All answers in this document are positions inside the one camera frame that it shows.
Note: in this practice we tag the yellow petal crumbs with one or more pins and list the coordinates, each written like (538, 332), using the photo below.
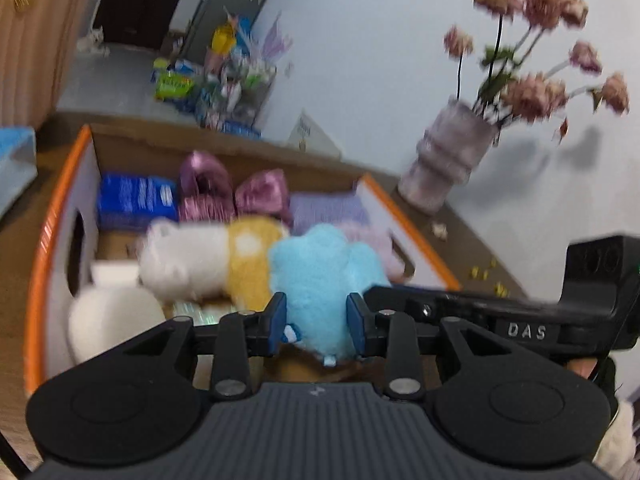
(484, 274)

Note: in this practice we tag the lilac cloth in box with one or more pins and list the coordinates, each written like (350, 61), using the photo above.
(309, 209)

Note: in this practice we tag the person's hand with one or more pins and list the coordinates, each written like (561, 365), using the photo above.
(616, 454)

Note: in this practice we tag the dark entrance door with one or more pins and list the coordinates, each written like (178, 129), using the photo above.
(137, 23)

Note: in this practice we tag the large white sponge block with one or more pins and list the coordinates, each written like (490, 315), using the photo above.
(101, 318)

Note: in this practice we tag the blue packet in box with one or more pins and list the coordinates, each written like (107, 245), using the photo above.
(131, 203)

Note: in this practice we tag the yellow white plush toy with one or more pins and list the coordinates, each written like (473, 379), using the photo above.
(198, 261)

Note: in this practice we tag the clutter pile by fridge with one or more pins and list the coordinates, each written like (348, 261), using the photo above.
(226, 92)

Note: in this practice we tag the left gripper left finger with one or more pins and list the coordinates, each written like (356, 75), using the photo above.
(237, 338)

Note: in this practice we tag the iridescent bundle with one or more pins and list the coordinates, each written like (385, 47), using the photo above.
(202, 314)

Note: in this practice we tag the light blue plush toy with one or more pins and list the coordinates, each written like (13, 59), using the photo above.
(317, 271)

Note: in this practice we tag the small white sponge block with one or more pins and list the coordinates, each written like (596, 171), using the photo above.
(115, 273)

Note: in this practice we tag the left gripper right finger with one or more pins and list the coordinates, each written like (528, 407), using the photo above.
(390, 335)

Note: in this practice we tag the blue tissue pack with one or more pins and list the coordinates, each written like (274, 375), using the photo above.
(18, 164)

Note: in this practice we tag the red cardboard box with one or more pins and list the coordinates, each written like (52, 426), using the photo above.
(71, 239)

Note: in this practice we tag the grey textured vase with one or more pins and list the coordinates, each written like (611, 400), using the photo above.
(450, 150)

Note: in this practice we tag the purple satin bow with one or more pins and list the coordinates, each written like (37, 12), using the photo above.
(208, 194)

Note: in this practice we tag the peach ribbed suitcase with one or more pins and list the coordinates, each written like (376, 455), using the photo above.
(38, 43)

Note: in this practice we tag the lilac fluffy plush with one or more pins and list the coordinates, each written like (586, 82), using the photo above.
(380, 242)

